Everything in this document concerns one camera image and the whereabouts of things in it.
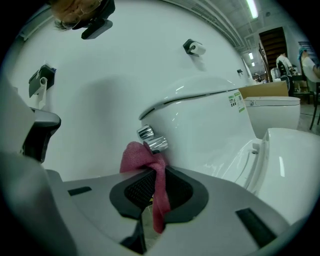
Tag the head-worn camera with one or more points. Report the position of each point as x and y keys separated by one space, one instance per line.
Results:
x=97 y=28

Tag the black wooden chair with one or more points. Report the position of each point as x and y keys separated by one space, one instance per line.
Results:
x=316 y=100

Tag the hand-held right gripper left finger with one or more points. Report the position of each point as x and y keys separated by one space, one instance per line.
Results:
x=100 y=212

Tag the white tankless smart toilet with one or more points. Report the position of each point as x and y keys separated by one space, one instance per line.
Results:
x=272 y=115

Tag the pink cloth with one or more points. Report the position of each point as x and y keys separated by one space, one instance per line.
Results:
x=140 y=155

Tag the ceiling tube light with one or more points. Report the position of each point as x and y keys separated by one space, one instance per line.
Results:
x=252 y=8

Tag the thin white paper roll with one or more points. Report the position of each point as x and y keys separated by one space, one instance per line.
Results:
x=42 y=92

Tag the black paper holder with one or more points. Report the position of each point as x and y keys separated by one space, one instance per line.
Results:
x=187 y=46
x=240 y=71

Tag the white tank toilet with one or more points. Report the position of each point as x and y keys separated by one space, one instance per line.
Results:
x=205 y=125

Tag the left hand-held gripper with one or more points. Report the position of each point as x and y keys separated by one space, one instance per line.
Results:
x=37 y=145

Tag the tall brown cardboard box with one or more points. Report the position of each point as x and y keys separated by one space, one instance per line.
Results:
x=265 y=90

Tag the person's head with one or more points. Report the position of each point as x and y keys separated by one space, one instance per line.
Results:
x=72 y=11

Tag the black wall valve bracket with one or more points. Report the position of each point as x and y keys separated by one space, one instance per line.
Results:
x=47 y=75

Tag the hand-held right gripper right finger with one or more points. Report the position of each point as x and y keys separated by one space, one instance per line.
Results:
x=220 y=220

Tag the chrome flush knob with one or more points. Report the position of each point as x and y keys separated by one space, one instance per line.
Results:
x=157 y=144

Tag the brown wooden staircase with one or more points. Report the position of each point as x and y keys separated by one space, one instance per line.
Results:
x=273 y=45

